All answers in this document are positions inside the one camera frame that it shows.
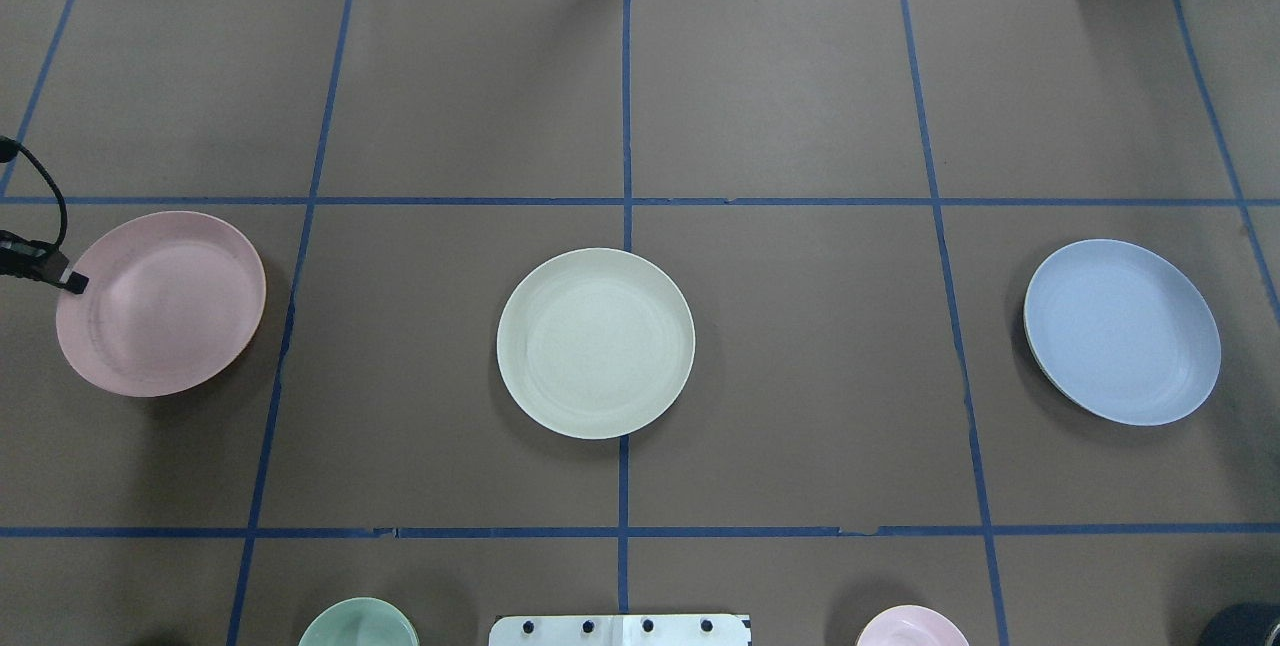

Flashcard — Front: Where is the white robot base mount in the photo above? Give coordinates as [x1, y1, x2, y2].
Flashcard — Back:
[488, 613, 753, 645]

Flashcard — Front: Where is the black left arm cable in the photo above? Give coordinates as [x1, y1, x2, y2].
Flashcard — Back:
[0, 136, 69, 249]

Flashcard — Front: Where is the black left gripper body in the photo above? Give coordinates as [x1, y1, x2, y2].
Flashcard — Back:
[1, 232, 61, 281]

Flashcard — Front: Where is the pink plate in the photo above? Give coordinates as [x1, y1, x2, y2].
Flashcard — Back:
[55, 210, 268, 397]

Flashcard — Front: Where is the dark blue pot glass lid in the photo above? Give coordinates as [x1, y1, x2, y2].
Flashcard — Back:
[1196, 603, 1279, 645]

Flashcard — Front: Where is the pink bowl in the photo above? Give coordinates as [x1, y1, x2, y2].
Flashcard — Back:
[855, 605, 969, 645]

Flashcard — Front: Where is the green bowl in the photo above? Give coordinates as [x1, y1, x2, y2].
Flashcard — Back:
[298, 597, 420, 646]

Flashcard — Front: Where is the blue plate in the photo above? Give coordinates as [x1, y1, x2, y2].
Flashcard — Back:
[1021, 239, 1222, 427]

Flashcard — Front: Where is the cream white plate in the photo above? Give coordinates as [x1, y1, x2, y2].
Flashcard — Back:
[495, 248, 698, 440]

